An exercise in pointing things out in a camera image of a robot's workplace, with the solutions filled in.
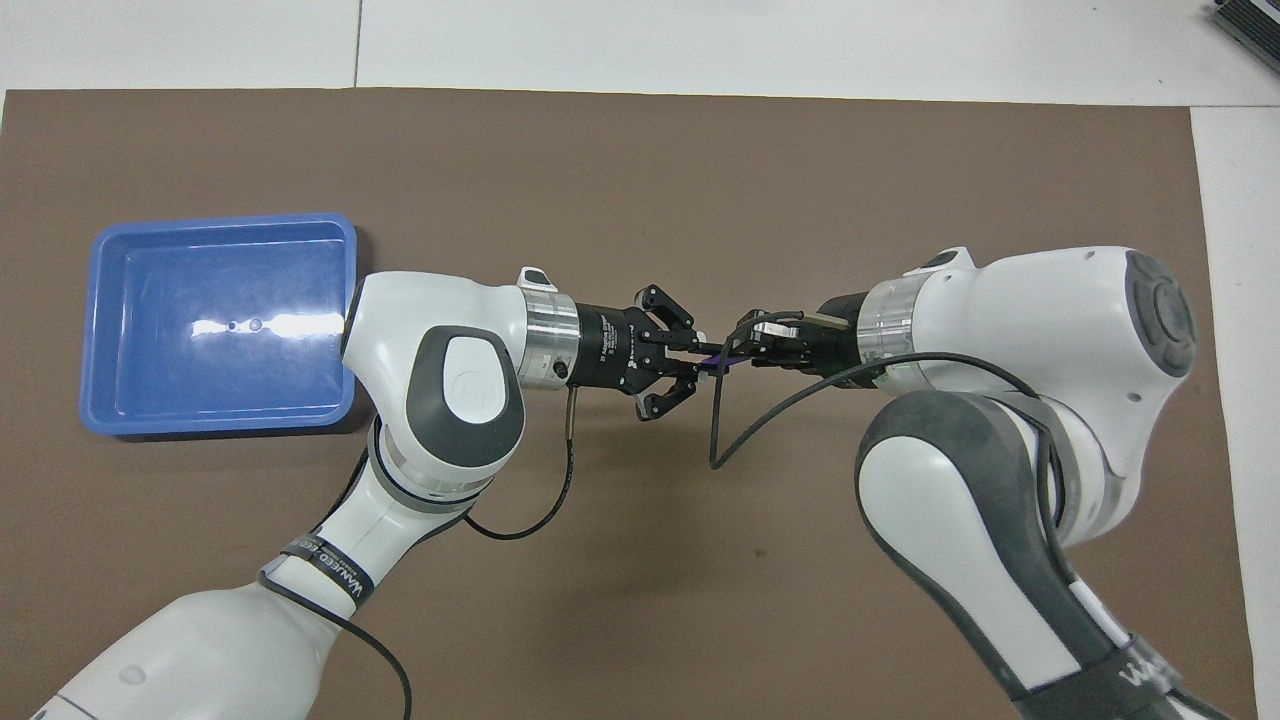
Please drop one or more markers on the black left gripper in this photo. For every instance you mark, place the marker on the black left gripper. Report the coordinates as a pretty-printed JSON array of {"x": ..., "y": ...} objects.
[{"x": 612, "y": 346}]

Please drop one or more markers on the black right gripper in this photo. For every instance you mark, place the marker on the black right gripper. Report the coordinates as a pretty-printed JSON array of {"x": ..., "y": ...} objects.
[{"x": 828, "y": 342}]

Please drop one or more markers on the purple highlighter pen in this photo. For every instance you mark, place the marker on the purple highlighter pen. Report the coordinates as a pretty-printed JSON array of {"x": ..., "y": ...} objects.
[{"x": 722, "y": 360}]

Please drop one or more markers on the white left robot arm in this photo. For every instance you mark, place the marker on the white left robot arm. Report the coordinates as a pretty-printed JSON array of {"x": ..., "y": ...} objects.
[{"x": 430, "y": 400}]

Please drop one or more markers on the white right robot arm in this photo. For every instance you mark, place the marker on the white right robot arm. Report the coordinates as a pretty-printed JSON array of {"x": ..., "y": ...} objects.
[{"x": 1010, "y": 440}]

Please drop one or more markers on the brown table mat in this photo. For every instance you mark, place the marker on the brown table mat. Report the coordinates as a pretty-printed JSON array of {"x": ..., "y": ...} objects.
[{"x": 640, "y": 190}]

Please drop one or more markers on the blue plastic tray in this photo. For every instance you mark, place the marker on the blue plastic tray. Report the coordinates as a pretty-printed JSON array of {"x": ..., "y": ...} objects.
[{"x": 200, "y": 400}]

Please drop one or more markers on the dark ribbed device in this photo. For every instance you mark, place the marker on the dark ribbed device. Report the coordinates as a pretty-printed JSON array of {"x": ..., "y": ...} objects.
[{"x": 1255, "y": 20}]

